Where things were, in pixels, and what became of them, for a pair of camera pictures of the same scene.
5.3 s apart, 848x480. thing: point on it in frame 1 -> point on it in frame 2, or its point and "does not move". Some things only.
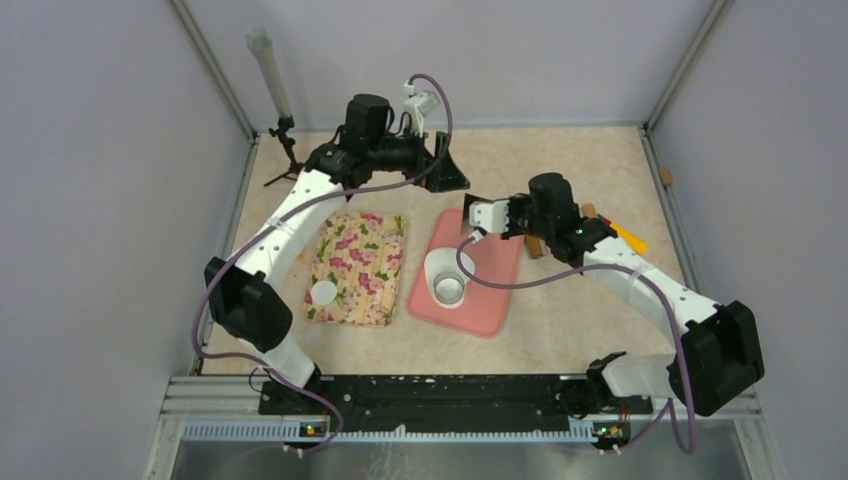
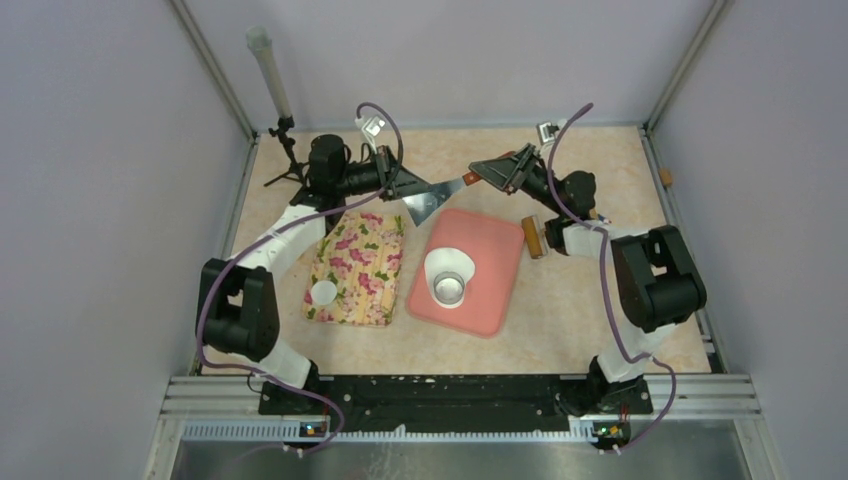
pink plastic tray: x=485 y=309 does not move
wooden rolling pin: x=535 y=244 does not move
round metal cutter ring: x=449 y=288 does not move
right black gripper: x=514 y=204 -> x=505 y=173
